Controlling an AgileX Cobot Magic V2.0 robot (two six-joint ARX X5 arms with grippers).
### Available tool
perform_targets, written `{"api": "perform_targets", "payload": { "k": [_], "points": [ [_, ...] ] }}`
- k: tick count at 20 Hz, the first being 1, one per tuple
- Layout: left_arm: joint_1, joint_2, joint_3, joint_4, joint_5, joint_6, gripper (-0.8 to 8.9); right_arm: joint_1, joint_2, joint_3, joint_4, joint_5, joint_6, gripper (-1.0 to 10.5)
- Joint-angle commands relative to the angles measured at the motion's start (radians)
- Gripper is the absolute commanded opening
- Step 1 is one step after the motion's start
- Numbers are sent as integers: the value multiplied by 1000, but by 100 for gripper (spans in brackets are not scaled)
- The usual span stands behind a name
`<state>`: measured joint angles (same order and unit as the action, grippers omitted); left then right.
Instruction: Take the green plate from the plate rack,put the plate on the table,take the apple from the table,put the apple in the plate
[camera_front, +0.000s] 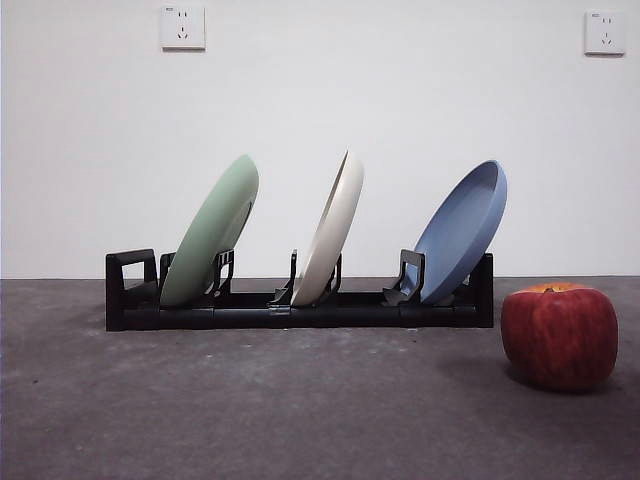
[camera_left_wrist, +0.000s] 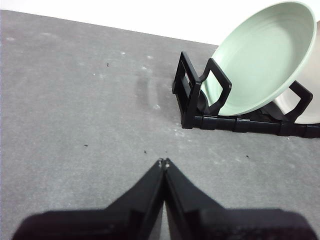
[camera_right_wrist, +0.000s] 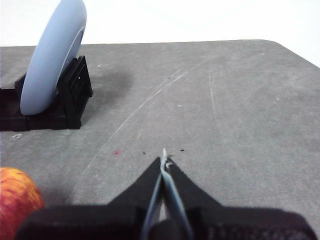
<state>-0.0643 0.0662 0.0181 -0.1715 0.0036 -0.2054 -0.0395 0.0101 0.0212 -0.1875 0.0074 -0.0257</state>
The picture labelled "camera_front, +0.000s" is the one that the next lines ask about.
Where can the cream round plate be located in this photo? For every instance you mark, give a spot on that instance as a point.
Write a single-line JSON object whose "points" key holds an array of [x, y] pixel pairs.
{"points": [[330, 235]]}

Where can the blue round plate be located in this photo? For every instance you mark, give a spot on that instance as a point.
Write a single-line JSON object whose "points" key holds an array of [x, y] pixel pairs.
{"points": [[460, 230]]}

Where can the red apple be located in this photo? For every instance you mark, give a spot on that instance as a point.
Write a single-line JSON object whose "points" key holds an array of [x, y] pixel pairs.
{"points": [[560, 340]]}

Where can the green round plate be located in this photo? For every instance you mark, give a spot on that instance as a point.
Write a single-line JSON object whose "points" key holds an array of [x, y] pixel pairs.
{"points": [[205, 235]]}

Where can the black plate rack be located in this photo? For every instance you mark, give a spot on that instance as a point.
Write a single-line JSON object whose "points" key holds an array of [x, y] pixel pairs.
{"points": [[250, 317]]}

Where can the white wall socket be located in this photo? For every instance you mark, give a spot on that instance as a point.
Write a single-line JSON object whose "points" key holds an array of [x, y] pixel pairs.
{"points": [[183, 27], [605, 34]]}

